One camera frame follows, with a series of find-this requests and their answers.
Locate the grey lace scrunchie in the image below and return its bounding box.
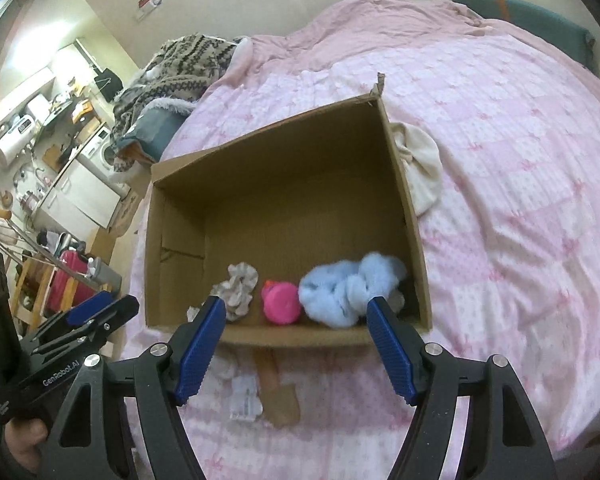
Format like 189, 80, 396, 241
210, 262, 259, 322

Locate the pink rubber duck toy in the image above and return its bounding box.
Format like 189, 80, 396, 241
261, 280, 302, 325

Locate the light blue fluffy sock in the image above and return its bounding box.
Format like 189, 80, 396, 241
298, 252, 407, 330

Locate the person left hand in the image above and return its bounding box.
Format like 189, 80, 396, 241
4, 418, 48, 474

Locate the red suitcase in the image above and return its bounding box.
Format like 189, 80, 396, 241
44, 249, 95, 316

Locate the white kitchen cabinet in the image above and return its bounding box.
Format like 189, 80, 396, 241
32, 159, 120, 242

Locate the white washing machine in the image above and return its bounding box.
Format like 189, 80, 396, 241
78, 124, 130, 198

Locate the brown cardboard box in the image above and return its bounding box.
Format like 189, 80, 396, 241
144, 87, 432, 330

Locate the teal pillow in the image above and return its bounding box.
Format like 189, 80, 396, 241
112, 98, 196, 165

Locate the patterned knit blanket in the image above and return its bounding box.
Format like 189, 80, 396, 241
110, 32, 240, 172

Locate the cream white cloth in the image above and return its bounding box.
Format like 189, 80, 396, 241
390, 122, 443, 217

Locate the teal headboard cushion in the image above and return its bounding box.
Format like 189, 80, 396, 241
453, 0, 598, 74

